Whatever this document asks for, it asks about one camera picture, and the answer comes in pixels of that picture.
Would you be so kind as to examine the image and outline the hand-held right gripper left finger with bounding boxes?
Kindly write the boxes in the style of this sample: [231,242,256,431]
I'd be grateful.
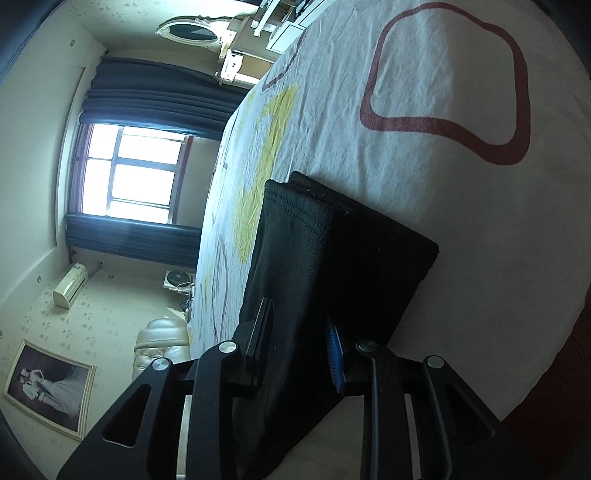
[55,296,274,480]

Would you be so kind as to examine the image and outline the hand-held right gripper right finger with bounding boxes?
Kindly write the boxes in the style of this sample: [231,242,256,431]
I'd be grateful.
[324,316,511,480]

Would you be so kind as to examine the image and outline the black pants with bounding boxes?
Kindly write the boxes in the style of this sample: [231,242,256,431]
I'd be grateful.
[233,171,440,480]

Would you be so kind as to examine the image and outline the cream leather headboard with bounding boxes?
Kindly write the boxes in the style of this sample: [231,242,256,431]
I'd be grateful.
[132,318,192,381]

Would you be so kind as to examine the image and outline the white round device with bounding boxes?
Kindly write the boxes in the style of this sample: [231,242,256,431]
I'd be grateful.
[164,270,195,294]

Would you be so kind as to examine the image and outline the dark blue curtain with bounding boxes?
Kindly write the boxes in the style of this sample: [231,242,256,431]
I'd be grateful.
[65,211,205,270]
[79,56,252,140]

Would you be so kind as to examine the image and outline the white air conditioner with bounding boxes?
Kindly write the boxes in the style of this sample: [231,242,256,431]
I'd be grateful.
[53,263,89,309]

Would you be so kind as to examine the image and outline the window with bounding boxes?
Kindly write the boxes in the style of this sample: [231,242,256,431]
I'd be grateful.
[74,122,194,224]

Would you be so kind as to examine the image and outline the bed with patterned white sheet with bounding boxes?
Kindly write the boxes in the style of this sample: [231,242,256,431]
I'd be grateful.
[187,0,591,423]

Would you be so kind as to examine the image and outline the white vanity table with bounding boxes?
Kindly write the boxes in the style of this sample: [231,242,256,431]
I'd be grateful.
[213,17,282,88]

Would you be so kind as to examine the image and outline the oval white vanity mirror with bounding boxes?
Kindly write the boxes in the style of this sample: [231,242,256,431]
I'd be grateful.
[156,15,233,52]

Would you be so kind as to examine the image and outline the white tv cabinet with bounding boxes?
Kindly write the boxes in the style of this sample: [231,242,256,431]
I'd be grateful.
[252,0,321,52]

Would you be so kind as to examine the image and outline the framed wall photo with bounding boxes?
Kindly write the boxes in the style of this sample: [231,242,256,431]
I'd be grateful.
[4,340,97,441]

